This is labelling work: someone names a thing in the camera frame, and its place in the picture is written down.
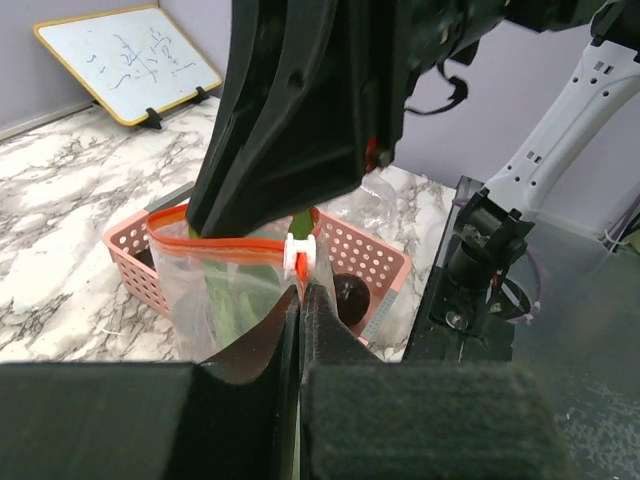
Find pink plastic basket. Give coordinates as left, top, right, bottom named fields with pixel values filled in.
left=103, top=204, right=411, bottom=361

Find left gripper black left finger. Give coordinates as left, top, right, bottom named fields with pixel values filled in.
left=1, top=288, right=299, bottom=479

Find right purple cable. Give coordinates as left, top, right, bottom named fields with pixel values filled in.
left=519, top=194, right=640, bottom=326

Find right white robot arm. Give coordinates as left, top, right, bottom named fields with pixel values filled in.
left=186, top=1, right=639, bottom=335

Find small framed whiteboard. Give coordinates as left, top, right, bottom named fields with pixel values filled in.
left=33, top=5, right=222, bottom=126

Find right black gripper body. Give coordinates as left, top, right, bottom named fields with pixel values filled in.
left=408, top=0, right=600, bottom=75

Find clear orange-zip bag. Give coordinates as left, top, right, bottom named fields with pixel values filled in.
left=146, top=205, right=335, bottom=362

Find green cucumber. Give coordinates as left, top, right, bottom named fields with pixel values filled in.
left=175, top=209, right=319, bottom=352

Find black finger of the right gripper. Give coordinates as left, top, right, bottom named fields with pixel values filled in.
left=187, top=1, right=411, bottom=238

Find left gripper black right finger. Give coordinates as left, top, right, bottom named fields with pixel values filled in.
left=299, top=284, right=573, bottom=479

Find dark mangosteen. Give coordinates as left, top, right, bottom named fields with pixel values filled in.
left=333, top=273, right=371, bottom=327

